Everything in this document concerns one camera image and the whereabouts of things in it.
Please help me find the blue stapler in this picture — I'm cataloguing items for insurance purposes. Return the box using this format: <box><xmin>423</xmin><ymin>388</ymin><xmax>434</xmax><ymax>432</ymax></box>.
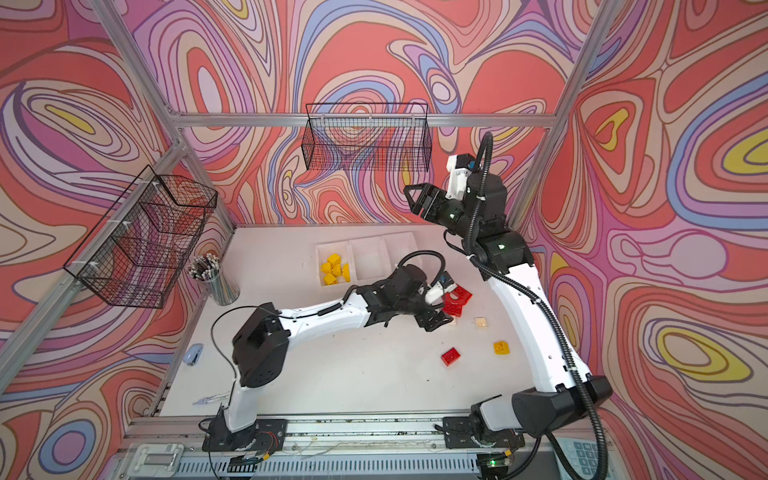
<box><xmin>182</xmin><ymin>343</ymin><xmax>204</xmax><ymax>366</ymax></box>

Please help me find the yellow tall lego brick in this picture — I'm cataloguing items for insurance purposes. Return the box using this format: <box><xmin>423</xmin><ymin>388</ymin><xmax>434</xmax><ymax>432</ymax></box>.
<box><xmin>327</xmin><ymin>254</ymin><xmax>342</xmax><ymax>267</ymax></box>

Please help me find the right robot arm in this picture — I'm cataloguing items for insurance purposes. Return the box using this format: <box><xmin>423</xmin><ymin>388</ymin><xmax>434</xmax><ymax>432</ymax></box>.
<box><xmin>404</xmin><ymin>173</ymin><xmax>613</xmax><ymax>437</ymax></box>

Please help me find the teal calculator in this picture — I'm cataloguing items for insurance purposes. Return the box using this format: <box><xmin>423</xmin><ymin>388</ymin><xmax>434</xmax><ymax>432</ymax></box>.
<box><xmin>558</xmin><ymin>437</ymin><xmax>598</xmax><ymax>479</ymax></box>

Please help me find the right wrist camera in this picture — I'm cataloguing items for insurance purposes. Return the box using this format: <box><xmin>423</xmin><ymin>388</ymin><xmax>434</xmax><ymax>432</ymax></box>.
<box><xmin>446</xmin><ymin>154</ymin><xmax>476</xmax><ymax>201</ymax></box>

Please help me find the clear cup of pens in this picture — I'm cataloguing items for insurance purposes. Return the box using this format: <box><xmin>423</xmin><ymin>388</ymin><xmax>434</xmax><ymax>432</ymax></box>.
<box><xmin>187</xmin><ymin>252</ymin><xmax>240</xmax><ymax>306</ymax></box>

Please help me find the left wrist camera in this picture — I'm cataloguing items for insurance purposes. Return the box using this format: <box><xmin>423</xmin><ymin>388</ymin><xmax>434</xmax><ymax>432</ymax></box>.
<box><xmin>424</xmin><ymin>271</ymin><xmax>457</xmax><ymax>305</ymax></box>

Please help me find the back wire basket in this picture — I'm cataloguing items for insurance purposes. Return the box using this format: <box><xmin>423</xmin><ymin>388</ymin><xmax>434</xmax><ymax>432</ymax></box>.
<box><xmin>301</xmin><ymin>101</ymin><xmax>432</xmax><ymax>173</ymax></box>

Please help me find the white three-compartment bin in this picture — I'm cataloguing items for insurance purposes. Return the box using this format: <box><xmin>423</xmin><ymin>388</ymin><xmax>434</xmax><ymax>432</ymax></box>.
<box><xmin>315</xmin><ymin>232</ymin><xmax>418</xmax><ymax>288</ymax></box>

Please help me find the yellow lego brick front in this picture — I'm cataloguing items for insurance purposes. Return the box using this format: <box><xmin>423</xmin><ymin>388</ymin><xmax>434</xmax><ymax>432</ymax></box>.
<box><xmin>493</xmin><ymin>340</ymin><xmax>510</xmax><ymax>355</ymax></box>

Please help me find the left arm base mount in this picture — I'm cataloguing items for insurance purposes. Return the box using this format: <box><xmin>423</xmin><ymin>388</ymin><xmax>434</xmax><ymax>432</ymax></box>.
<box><xmin>198</xmin><ymin>407</ymin><xmax>288</xmax><ymax>454</ymax></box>

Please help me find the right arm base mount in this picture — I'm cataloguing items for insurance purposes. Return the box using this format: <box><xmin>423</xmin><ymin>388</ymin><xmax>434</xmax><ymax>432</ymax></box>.
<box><xmin>433</xmin><ymin>395</ymin><xmax>526</xmax><ymax>452</ymax></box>

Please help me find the left wire basket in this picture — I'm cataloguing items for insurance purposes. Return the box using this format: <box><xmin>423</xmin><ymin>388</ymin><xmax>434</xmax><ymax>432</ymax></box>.
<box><xmin>63</xmin><ymin>166</ymin><xmax>218</xmax><ymax>309</ymax></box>

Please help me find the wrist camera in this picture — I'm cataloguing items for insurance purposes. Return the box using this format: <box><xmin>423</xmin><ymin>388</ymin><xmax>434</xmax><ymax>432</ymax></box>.
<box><xmin>446</xmin><ymin>154</ymin><xmax>476</xmax><ymax>201</ymax></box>
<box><xmin>424</xmin><ymin>271</ymin><xmax>457</xmax><ymax>305</ymax></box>

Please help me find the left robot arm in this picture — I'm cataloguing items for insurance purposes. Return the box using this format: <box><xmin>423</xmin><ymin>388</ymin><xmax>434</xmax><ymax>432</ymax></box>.
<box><xmin>223</xmin><ymin>264</ymin><xmax>458</xmax><ymax>432</ymax></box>

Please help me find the red lego brick front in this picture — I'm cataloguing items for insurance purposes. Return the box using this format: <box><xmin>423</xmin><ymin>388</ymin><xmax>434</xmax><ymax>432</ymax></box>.
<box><xmin>440</xmin><ymin>348</ymin><xmax>461</xmax><ymax>367</ymax></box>

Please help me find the red arch lego piece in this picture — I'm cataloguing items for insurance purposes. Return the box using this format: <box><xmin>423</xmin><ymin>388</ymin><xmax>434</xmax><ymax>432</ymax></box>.
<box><xmin>443</xmin><ymin>285</ymin><xmax>472</xmax><ymax>308</ymax></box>

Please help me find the wire basket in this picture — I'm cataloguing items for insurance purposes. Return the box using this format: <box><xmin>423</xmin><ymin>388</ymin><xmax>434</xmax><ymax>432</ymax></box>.
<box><xmin>301</xmin><ymin>101</ymin><xmax>432</xmax><ymax>173</ymax></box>
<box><xmin>63</xmin><ymin>166</ymin><xmax>218</xmax><ymax>309</ymax></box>

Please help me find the white box on rail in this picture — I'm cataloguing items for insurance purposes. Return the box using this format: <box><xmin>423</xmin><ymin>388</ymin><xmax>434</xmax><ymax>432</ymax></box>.
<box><xmin>126</xmin><ymin>444</ymin><xmax>185</xmax><ymax>479</ymax></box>

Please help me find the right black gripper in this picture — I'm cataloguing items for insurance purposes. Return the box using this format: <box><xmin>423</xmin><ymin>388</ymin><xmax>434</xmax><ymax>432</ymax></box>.
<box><xmin>402</xmin><ymin>183</ymin><xmax>478</xmax><ymax>241</ymax></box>

